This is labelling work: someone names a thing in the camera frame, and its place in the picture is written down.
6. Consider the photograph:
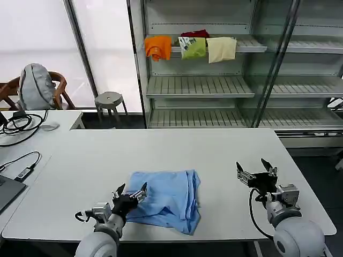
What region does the grey adapter dongle with cable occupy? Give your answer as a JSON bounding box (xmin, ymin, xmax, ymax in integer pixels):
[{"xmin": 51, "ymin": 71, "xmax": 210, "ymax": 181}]
[{"xmin": 0, "ymin": 151, "xmax": 41, "ymax": 183}]

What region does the grey laptop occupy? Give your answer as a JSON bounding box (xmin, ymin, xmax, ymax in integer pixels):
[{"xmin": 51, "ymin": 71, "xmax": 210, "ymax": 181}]
[{"xmin": 0, "ymin": 175, "xmax": 28, "ymax": 213}]

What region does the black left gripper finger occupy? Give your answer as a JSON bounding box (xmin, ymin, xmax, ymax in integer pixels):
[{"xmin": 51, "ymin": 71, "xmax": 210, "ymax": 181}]
[
  {"xmin": 129, "ymin": 182, "xmax": 148, "ymax": 201},
  {"xmin": 111, "ymin": 183, "xmax": 126, "ymax": 200}
]

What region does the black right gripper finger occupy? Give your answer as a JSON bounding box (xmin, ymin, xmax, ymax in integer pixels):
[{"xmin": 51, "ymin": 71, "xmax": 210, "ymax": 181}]
[
  {"xmin": 235, "ymin": 161, "xmax": 254, "ymax": 186},
  {"xmin": 260, "ymin": 158, "xmax": 279, "ymax": 178}
]

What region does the white steel shelf rack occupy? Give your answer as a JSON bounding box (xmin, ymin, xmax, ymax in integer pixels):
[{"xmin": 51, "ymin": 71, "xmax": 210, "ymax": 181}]
[{"xmin": 128, "ymin": 0, "xmax": 269, "ymax": 130}]

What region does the pale grey computer mouse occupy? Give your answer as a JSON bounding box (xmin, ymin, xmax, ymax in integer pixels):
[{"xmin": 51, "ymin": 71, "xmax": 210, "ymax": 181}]
[{"xmin": 42, "ymin": 122, "xmax": 61, "ymax": 132}]

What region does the grey backpack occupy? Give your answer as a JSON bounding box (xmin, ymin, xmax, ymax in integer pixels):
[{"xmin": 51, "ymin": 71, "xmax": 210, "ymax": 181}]
[{"xmin": 18, "ymin": 63, "xmax": 57, "ymax": 111}]

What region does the light blue cloth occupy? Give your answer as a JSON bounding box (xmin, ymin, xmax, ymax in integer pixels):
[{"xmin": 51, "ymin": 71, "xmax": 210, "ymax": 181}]
[{"xmin": 125, "ymin": 169, "xmax": 202, "ymax": 237}]

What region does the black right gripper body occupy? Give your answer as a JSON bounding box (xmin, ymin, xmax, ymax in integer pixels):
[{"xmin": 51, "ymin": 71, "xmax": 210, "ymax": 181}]
[{"xmin": 247, "ymin": 172, "xmax": 278, "ymax": 194}]

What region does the black coiled power cable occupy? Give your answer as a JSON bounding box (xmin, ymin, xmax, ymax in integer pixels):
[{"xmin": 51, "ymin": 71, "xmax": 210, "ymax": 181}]
[{"xmin": 0, "ymin": 110, "xmax": 49, "ymax": 147}]

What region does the white caster leg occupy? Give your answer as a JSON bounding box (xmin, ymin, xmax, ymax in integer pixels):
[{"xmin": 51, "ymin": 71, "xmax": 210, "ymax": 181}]
[
  {"xmin": 327, "ymin": 97, "xmax": 343, "ymax": 111},
  {"xmin": 334, "ymin": 150, "xmax": 343, "ymax": 171}
]

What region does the brown wooden chair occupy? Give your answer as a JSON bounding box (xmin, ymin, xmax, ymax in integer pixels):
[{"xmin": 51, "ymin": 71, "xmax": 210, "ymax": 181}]
[{"xmin": 0, "ymin": 70, "xmax": 71, "ymax": 111}]

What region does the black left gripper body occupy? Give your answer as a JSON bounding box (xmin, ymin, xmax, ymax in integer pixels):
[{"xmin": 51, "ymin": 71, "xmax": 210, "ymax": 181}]
[{"xmin": 110, "ymin": 193, "xmax": 140, "ymax": 215}]

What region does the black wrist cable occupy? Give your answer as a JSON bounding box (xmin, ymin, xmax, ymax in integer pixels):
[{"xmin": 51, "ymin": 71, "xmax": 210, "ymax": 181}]
[
  {"xmin": 249, "ymin": 187, "xmax": 277, "ymax": 239},
  {"xmin": 74, "ymin": 210, "xmax": 90, "ymax": 223}
]

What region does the grey round stool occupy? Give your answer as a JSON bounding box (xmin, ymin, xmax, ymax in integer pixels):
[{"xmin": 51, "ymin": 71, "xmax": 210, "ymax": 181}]
[{"xmin": 94, "ymin": 91, "xmax": 129, "ymax": 119}]

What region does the glass door shelf cabinet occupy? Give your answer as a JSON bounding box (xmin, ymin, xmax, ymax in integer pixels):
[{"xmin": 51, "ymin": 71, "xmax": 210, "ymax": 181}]
[{"xmin": 238, "ymin": 0, "xmax": 343, "ymax": 150}]

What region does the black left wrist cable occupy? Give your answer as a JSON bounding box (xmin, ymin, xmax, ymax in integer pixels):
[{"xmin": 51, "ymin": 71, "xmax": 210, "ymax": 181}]
[{"xmin": 74, "ymin": 210, "xmax": 90, "ymax": 223}]

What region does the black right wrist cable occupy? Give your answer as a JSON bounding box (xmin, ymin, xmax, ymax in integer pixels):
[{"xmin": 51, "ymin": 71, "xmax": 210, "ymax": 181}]
[{"xmin": 249, "ymin": 187, "xmax": 277, "ymax": 239}]

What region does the grey window frame post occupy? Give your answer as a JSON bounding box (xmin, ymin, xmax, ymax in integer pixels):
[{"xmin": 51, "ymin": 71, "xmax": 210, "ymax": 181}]
[{"xmin": 63, "ymin": 0, "xmax": 99, "ymax": 111}]

